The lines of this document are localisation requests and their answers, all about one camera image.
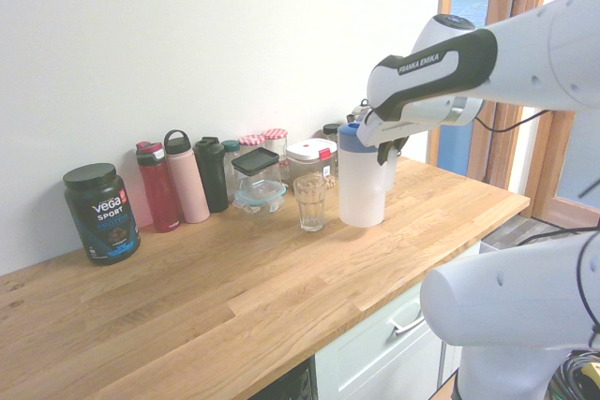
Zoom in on black appliance under counter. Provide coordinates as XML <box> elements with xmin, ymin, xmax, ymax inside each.
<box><xmin>255</xmin><ymin>355</ymin><xmax>318</xmax><ymax>400</ymax></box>

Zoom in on clear pitcher with blue lid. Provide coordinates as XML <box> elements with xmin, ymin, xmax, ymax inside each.
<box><xmin>337</xmin><ymin>122</ymin><xmax>399</xmax><ymax>229</ymax></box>

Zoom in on coiled black cables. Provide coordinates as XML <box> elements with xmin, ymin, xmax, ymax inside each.
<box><xmin>550</xmin><ymin>350</ymin><xmax>600</xmax><ymax>400</ymax></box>

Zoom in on wooden door frame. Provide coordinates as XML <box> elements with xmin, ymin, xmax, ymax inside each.
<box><xmin>440</xmin><ymin>0</ymin><xmax>600</xmax><ymax>228</ymax></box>

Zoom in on square clear container black lid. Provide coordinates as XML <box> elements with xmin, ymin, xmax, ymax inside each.
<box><xmin>231</xmin><ymin>146</ymin><xmax>282</xmax><ymax>198</ymax></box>

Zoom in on glass container with teal clips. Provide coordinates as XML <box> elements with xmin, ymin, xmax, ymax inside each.
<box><xmin>232</xmin><ymin>182</ymin><xmax>287</xmax><ymax>216</ymax></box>

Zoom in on pink bottle with black cap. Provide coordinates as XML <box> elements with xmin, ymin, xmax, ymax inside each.
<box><xmin>162</xmin><ymin>128</ymin><xmax>211</xmax><ymax>224</ymax></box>

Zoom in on white cabinet drawer front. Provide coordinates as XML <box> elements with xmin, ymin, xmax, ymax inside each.
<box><xmin>313</xmin><ymin>238</ymin><xmax>484</xmax><ymax>400</ymax></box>

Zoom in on clear drinking glass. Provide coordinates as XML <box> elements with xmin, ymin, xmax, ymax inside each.
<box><xmin>292</xmin><ymin>173</ymin><xmax>328</xmax><ymax>233</ymax></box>

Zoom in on black Vega protein tub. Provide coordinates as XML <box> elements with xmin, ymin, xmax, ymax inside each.
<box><xmin>62</xmin><ymin>163</ymin><xmax>142</xmax><ymax>267</ymax></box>

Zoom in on yellow plastic box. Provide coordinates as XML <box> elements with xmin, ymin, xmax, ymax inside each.
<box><xmin>579</xmin><ymin>361</ymin><xmax>600</xmax><ymax>388</ymax></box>

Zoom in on silver drawer handle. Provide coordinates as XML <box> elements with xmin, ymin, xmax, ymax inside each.
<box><xmin>387</xmin><ymin>305</ymin><xmax>426</xmax><ymax>336</ymax></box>

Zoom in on glass electric kettle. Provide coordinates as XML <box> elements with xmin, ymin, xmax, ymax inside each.
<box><xmin>346</xmin><ymin>98</ymin><xmax>372</xmax><ymax>126</ymax></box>

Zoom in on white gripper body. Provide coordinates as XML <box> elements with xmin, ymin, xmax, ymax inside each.
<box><xmin>357</xmin><ymin>111</ymin><xmax>440</xmax><ymax>147</ymax></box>

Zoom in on red water bottle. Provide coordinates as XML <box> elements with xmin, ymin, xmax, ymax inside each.
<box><xmin>134</xmin><ymin>141</ymin><xmax>182</xmax><ymax>234</ymax></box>

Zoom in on black cable along robot arm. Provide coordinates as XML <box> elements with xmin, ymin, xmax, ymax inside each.
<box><xmin>472</xmin><ymin>107</ymin><xmax>600</xmax><ymax>349</ymax></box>

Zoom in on clear bottle with green cap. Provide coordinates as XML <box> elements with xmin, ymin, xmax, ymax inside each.
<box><xmin>219</xmin><ymin>139</ymin><xmax>243</xmax><ymax>204</ymax></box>

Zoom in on black shaker bottle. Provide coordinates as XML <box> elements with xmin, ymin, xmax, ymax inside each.
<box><xmin>192</xmin><ymin>136</ymin><xmax>231</xmax><ymax>215</ymax></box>

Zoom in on white lid container red latch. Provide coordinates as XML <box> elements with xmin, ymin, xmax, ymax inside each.
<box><xmin>284</xmin><ymin>139</ymin><xmax>339</xmax><ymax>186</ymax></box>

